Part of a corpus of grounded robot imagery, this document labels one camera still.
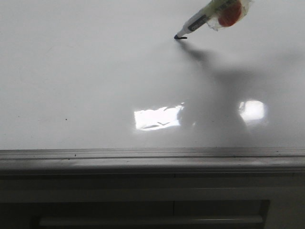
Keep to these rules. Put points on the white taped whiteboard marker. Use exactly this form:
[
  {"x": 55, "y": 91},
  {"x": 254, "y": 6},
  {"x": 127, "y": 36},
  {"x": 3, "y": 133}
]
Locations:
[{"x": 217, "y": 14}]

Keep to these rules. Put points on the white whiteboard with aluminium frame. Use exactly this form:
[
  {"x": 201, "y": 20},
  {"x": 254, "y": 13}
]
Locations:
[{"x": 102, "y": 86}]

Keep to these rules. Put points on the grey cabinet below whiteboard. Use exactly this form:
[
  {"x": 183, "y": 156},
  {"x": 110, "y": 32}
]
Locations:
[{"x": 238, "y": 201}]

